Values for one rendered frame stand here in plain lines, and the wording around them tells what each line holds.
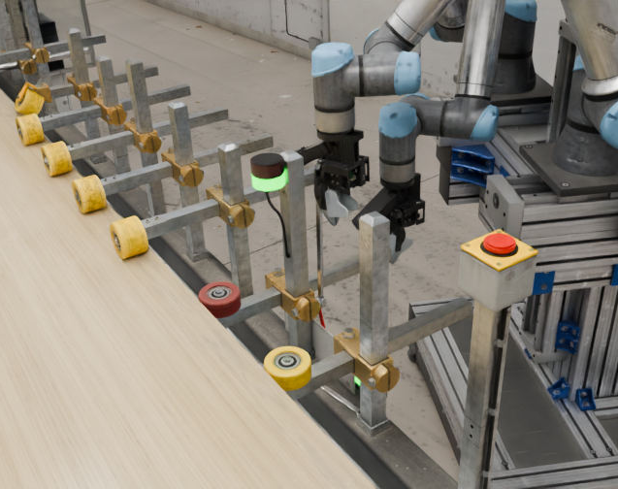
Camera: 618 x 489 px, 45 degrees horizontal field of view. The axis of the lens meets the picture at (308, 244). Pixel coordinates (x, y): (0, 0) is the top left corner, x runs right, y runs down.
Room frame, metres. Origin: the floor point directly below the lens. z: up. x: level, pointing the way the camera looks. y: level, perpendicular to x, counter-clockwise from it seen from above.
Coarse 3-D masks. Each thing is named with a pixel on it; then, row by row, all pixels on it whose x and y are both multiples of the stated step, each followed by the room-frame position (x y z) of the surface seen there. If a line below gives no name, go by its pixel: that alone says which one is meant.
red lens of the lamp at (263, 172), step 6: (282, 156) 1.23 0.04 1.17; (282, 162) 1.21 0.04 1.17; (252, 168) 1.21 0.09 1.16; (258, 168) 1.20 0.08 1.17; (264, 168) 1.19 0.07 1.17; (270, 168) 1.19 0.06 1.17; (276, 168) 1.20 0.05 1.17; (282, 168) 1.21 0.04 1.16; (252, 174) 1.21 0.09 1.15; (258, 174) 1.20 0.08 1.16; (264, 174) 1.19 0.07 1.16; (270, 174) 1.19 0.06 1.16; (276, 174) 1.20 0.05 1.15
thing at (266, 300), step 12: (336, 264) 1.36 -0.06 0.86; (348, 264) 1.35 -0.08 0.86; (312, 276) 1.31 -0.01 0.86; (324, 276) 1.31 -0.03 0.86; (336, 276) 1.33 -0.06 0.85; (348, 276) 1.35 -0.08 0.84; (312, 288) 1.30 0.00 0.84; (252, 300) 1.24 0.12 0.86; (264, 300) 1.24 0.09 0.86; (276, 300) 1.25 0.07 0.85; (240, 312) 1.21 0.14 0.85; (252, 312) 1.22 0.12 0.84; (228, 324) 1.19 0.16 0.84
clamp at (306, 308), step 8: (272, 280) 1.29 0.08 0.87; (280, 280) 1.29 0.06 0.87; (280, 288) 1.26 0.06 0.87; (288, 296) 1.23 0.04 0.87; (304, 296) 1.23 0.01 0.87; (312, 296) 1.24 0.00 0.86; (288, 304) 1.23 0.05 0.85; (296, 304) 1.22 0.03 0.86; (304, 304) 1.21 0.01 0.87; (312, 304) 1.21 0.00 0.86; (288, 312) 1.23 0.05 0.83; (296, 312) 1.20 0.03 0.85; (304, 312) 1.20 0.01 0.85; (312, 312) 1.21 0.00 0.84; (304, 320) 1.20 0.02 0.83
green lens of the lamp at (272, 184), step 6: (282, 174) 1.21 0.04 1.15; (252, 180) 1.21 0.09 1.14; (258, 180) 1.20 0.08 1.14; (264, 180) 1.19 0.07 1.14; (270, 180) 1.19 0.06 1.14; (276, 180) 1.20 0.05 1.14; (282, 180) 1.21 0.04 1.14; (258, 186) 1.20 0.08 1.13; (264, 186) 1.19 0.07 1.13; (270, 186) 1.19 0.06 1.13; (276, 186) 1.20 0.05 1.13; (282, 186) 1.21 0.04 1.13
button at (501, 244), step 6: (492, 234) 0.83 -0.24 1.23; (498, 234) 0.83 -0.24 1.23; (504, 234) 0.83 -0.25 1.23; (486, 240) 0.82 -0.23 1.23; (492, 240) 0.82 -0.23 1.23; (498, 240) 0.82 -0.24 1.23; (504, 240) 0.82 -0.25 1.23; (510, 240) 0.81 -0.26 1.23; (486, 246) 0.81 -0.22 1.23; (492, 246) 0.80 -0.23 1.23; (498, 246) 0.80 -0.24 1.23; (504, 246) 0.80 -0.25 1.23; (510, 246) 0.80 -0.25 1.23; (498, 252) 0.80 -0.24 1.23; (504, 252) 0.80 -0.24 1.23
